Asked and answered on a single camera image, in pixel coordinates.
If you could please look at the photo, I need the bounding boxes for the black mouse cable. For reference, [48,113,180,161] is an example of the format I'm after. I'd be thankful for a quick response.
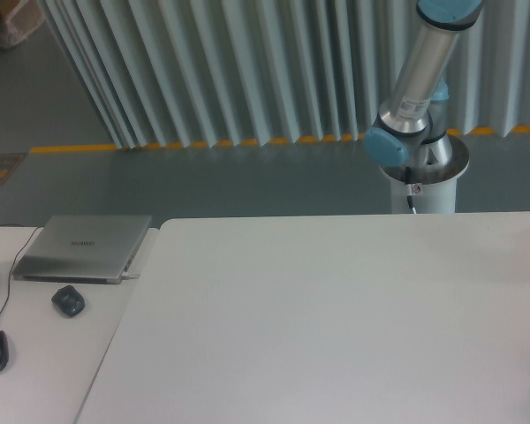
[0,223,44,333]

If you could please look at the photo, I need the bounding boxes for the black earbuds case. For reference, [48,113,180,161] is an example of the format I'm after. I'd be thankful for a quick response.
[51,285,86,318]

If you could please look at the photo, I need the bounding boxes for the white folding screen partition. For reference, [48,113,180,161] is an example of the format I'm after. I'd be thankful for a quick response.
[40,1,530,149]

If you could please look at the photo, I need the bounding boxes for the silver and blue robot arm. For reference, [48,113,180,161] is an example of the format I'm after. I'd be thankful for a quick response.
[363,1,483,167]

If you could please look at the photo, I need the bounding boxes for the silver closed laptop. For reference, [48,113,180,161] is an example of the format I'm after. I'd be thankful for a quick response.
[12,215,152,284]

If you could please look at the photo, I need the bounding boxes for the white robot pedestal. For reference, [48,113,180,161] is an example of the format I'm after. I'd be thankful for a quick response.
[381,134,469,214]

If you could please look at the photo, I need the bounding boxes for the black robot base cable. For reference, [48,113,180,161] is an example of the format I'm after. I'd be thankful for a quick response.
[404,165,420,216]

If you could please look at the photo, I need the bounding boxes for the wrapped cardboard boxes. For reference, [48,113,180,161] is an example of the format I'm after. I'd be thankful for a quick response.
[0,0,45,49]

